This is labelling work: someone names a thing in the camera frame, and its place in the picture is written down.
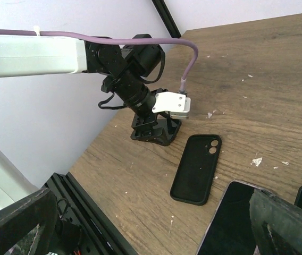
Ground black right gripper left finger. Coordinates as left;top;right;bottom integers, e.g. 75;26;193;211
0;188;58;254

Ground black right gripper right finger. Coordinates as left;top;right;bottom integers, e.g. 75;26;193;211
249;189;302;254

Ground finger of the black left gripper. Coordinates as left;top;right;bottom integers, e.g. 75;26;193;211
133;118;182;146

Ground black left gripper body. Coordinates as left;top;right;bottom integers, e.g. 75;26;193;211
130;112;167;141

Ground purple edged smartphone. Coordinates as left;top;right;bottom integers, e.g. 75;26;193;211
196;180;264;254

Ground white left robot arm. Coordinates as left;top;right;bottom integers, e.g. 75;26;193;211
0;30;182;146

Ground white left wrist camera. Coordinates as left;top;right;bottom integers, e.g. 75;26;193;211
152;91;191;119

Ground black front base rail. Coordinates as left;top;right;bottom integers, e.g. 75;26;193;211
44;173;137;254

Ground black frame post left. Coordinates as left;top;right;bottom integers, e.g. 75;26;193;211
152;0;181;39

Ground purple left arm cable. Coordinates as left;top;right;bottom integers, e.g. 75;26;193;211
0;28;199;94

